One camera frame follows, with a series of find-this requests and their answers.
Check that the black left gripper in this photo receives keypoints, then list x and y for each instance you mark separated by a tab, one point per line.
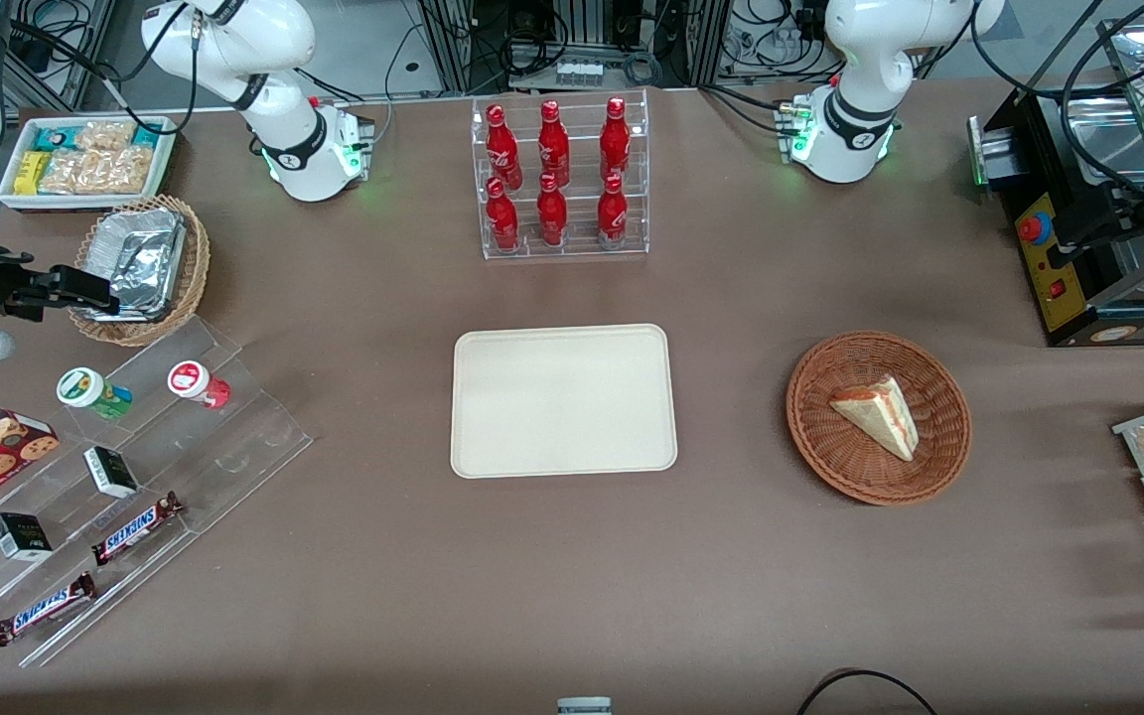
1127	211

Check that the green gum bottle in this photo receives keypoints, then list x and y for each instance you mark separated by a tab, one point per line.
93	392

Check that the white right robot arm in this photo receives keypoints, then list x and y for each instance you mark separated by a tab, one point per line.
286	149

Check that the red gum bottle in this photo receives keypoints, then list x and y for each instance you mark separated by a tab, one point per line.
197	382

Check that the small black gum box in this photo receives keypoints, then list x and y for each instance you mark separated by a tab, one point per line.
110	473
20	537

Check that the cream plastic tray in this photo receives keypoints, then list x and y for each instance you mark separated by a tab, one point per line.
562	402

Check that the aluminium foil container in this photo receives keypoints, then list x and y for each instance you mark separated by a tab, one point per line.
135	263

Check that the red emergency button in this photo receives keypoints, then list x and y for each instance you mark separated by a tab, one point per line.
1034	228

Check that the black sealing machine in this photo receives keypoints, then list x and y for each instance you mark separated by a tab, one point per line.
1039	149

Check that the light wicker basket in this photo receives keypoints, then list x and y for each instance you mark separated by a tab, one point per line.
193	268

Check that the clear peanut snack bag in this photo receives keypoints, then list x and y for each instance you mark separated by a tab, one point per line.
100	169

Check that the yellow snack pack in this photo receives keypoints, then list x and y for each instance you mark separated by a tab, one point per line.
31	172

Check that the white plastic snack bin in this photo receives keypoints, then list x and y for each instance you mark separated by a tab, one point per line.
163	169

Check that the teal snack pack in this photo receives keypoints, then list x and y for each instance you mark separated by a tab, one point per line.
56	137

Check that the clear acrylic stepped shelf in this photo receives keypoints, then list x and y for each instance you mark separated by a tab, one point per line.
185	467

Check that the snickers bar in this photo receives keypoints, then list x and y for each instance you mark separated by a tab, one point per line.
138	527
44	609

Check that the wrapped sandwich wedge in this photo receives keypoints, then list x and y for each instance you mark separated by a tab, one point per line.
880	417

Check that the brown wicker basket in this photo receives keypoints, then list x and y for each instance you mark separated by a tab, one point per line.
830	447

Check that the red cola bottle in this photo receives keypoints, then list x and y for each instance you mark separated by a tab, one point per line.
551	214
502	149
553	144
615	139
612	214
502	220

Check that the clear acrylic bottle rack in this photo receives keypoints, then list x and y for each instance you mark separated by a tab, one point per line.
562	250

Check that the white power strip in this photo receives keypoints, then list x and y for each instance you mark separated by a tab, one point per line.
577	71

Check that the grey box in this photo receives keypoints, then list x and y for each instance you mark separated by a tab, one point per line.
584	707

